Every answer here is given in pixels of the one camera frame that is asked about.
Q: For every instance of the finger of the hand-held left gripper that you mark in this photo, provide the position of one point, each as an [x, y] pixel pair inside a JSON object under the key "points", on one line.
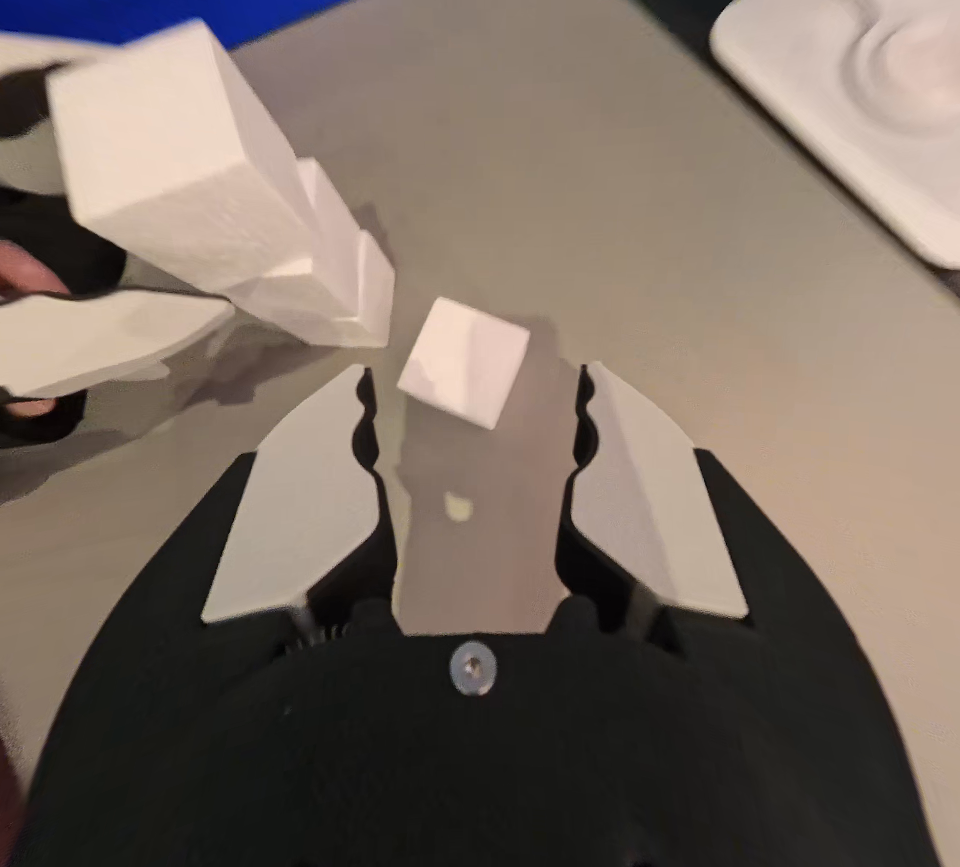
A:
{"points": [[97, 342], [37, 49]]}

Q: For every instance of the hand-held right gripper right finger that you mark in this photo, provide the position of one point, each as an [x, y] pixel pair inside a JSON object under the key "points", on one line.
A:
{"points": [[652, 514]]}

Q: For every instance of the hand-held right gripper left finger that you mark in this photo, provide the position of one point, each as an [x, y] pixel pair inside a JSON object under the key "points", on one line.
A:
{"points": [[300, 514]]}

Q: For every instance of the white hard foam cube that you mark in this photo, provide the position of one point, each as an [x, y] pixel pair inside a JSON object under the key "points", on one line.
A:
{"points": [[330, 244], [375, 297], [165, 132], [465, 357]]}

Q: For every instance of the person's left hand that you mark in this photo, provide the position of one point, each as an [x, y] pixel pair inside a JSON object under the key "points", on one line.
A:
{"points": [[26, 274]]}

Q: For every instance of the white and wooden document stand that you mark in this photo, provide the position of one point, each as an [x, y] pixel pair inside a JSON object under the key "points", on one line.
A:
{"points": [[825, 117]]}

